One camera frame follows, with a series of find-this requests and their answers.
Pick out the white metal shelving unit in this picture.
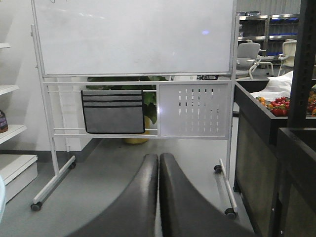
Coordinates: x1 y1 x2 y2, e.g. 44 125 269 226
0 41 39 204

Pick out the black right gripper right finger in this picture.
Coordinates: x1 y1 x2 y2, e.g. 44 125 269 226
159 153 255 237

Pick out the grey fabric pocket organizer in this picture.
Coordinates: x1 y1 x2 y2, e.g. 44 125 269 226
81 90 145 134

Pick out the white mobile whiteboard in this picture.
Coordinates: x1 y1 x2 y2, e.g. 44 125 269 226
31 0 236 211

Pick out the green potted plant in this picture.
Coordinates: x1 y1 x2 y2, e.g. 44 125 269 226
86 76 166 134

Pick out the white office chair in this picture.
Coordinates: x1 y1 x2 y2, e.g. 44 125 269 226
278 39 297 76
236 41 274 79

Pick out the light blue plastic basket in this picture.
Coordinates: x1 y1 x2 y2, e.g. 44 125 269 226
0 176 6 221

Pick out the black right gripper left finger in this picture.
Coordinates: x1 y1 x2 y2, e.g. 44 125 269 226
69 154 158 237

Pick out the black produce display stand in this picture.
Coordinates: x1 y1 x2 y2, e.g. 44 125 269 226
234 0 316 237

